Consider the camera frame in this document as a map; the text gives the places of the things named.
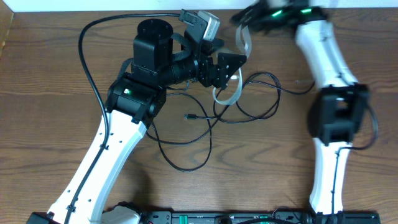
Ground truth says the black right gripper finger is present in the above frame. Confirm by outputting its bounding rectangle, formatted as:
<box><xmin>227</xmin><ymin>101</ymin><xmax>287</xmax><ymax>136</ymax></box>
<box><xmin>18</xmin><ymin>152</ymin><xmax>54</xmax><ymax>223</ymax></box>
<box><xmin>229</xmin><ymin>18</ymin><xmax>251</xmax><ymax>30</ymax></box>
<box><xmin>230</xmin><ymin>7</ymin><xmax>254</xmax><ymax>21</ymax></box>

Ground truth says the white cable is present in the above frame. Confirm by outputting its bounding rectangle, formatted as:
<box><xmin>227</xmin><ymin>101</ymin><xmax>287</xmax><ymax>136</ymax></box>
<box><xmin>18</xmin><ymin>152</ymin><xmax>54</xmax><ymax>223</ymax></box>
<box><xmin>212</xmin><ymin>24</ymin><xmax>252</xmax><ymax>106</ymax></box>

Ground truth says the black USB cable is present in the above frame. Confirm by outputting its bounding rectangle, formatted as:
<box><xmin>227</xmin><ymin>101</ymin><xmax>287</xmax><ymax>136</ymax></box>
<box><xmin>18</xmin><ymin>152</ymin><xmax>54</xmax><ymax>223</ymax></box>
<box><xmin>145</xmin><ymin>72</ymin><xmax>317</xmax><ymax>172</ymax></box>

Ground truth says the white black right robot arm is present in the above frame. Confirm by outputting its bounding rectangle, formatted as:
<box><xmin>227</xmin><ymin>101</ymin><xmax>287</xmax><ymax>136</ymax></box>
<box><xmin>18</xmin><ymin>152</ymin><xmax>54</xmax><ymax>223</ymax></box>
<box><xmin>231</xmin><ymin>1</ymin><xmax>380</xmax><ymax>223</ymax></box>

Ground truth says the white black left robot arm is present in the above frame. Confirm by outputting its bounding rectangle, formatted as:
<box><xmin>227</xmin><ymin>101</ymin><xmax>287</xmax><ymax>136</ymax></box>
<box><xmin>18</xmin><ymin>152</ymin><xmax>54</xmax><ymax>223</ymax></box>
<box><xmin>28</xmin><ymin>11</ymin><xmax>246</xmax><ymax>223</ymax></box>

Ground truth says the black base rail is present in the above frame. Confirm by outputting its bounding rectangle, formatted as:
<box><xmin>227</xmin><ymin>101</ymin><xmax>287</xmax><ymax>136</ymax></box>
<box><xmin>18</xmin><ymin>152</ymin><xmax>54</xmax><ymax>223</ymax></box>
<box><xmin>102</xmin><ymin>202</ymin><xmax>382</xmax><ymax>224</ymax></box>

